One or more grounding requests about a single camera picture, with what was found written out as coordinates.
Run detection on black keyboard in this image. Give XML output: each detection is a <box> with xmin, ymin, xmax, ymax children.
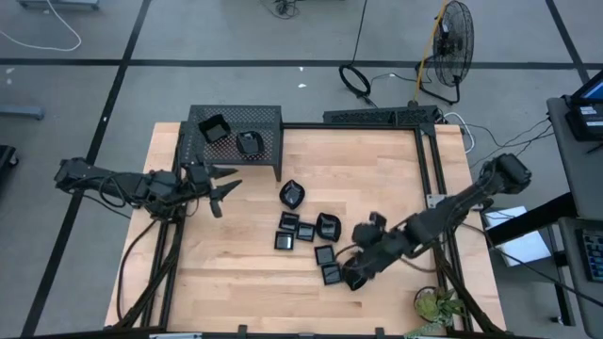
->
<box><xmin>578</xmin><ymin>228</ymin><xmax>603</xmax><ymax>283</ymax></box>

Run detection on white sheet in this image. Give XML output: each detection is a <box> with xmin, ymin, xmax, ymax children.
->
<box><xmin>482</xmin><ymin>205</ymin><xmax>553</xmax><ymax>267</ymax></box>

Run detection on black rounded rectangular plate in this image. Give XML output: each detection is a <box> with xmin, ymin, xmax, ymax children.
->
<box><xmin>235</xmin><ymin>130</ymin><xmax>266</xmax><ymax>157</ymax></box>

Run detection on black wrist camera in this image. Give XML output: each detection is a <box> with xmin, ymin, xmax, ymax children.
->
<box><xmin>185</xmin><ymin>163</ymin><xmax>211</xmax><ymax>187</ymax></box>
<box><xmin>367</xmin><ymin>211</ymin><xmax>388</xmax><ymax>233</ymax></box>

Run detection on black leaf-shaped plate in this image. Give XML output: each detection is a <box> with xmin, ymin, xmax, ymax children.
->
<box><xmin>315</xmin><ymin>212</ymin><xmax>343</xmax><ymax>244</ymax></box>
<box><xmin>278</xmin><ymin>179</ymin><xmax>306</xmax><ymax>211</ymax></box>

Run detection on black floor fan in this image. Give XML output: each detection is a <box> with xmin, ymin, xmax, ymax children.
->
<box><xmin>415</xmin><ymin>0</ymin><xmax>476</xmax><ymax>105</ymax></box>

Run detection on large black square plate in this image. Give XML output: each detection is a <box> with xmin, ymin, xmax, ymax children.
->
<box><xmin>197</xmin><ymin>113</ymin><xmax>233</xmax><ymax>144</ymax></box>

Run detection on narrow black perforated rack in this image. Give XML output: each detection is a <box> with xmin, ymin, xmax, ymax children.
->
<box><xmin>322</xmin><ymin>105</ymin><xmax>440</xmax><ymax>128</ymax></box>

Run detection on black floor cable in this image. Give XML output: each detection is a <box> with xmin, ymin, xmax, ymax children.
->
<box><xmin>350</xmin><ymin>0</ymin><xmax>369</xmax><ymax>67</ymax></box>

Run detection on grey metal table foot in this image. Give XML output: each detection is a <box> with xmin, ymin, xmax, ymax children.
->
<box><xmin>0</xmin><ymin>105</ymin><xmax>46</xmax><ymax>121</ymax></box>

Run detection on coiled black cable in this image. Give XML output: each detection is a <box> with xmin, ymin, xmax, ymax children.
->
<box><xmin>338</xmin><ymin>63</ymin><xmax>373</xmax><ymax>101</ymax></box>

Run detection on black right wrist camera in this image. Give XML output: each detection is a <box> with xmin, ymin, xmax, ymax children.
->
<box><xmin>367</xmin><ymin>211</ymin><xmax>388</xmax><ymax>233</ymax></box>

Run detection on white floor cable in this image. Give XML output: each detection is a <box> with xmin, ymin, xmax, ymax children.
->
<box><xmin>0</xmin><ymin>0</ymin><xmax>83</xmax><ymax>53</ymax></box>

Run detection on green potted plant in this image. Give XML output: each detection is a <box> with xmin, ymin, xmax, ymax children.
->
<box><xmin>403</xmin><ymin>284</ymin><xmax>466</xmax><ymax>338</ymax></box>

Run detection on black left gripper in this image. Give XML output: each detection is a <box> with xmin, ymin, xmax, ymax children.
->
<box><xmin>181</xmin><ymin>163</ymin><xmax>244</xmax><ymax>218</ymax></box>

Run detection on black monitor blue screen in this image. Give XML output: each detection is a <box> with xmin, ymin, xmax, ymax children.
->
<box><xmin>570</xmin><ymin>69</ymin><xmax>603</xmax><ymax>107</ymax></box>

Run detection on black perforated metal shelf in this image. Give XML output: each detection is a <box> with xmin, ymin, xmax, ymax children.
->
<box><xmin>177</xmin><ymin>104</ymin><xmax>285</xmax><ymax>183</ymax></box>

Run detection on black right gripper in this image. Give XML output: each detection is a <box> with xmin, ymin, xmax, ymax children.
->
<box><xmin>349</xmin><ymin>220</ymin><xmax>411</xmax><ymax>282</ymax></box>

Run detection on grey keyboard desk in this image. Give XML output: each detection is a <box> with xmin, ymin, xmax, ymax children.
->
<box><xmin>558</xmin><ymin>217</ymin><xmax>603</xmax><ymax>339</ymax></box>

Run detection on thick white cable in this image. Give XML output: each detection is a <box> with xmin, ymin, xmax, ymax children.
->
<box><xmin>442</xmin><ymin>111</ymin><xmax>477</xmax><ymax>155</ymax></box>

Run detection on yellow hanging cable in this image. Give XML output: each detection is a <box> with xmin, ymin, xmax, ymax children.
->
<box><xmin>413</xmin><ymin>0</ymin><xmax>448</xmax><ymax>103</ymax></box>

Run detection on black desk bar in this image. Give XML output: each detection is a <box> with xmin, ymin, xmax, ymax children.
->
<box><xmin>484</xmin><ymin>192</ymin><xmax>579</xmax><ymax>246</ymax></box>

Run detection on black caster base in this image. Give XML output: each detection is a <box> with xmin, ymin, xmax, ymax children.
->
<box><xmin>0</xmin><ymin>144</ymin><xmax>20</xmax><ymax>169</ymax></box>

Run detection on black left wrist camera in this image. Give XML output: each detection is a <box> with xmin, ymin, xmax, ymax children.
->
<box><xmin>185</xmin><ymin>163</ymin><xmax>211</xmax><ymax>187</ymax></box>

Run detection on grey side desk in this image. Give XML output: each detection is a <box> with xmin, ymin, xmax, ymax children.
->
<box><xmin>546</xmin><ymin>96</ymin><xmax>603</xmax><ymax>222</ymax></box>

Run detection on black square mini plate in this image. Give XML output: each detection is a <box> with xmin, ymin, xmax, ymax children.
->
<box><xmin>320</xmin><ymin>262</ymin><xmax>344</xmax><ymax>287</ymax></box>
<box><xmin>314</xmin><ymin>244</ymin><xmax>337</xmax><ymax>266</ymax></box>
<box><xmin>273</xmin><ymin>231</ymin><xmax>296</xmax><ymax>251</ymax></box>
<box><xmin>278</xmin><ymin>211</ymin><xmax>301</xmax><ymax>233</ymax></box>
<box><xmin>295</xmin><ymin>221</ymin><xmax>317</xmax><ymax>244</ymax></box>

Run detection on grey metal table base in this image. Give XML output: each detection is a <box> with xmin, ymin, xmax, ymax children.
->
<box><xmin>17</xmin><ymin>0</ymin><xmax>101</xmax><ymax>11</ymax></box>

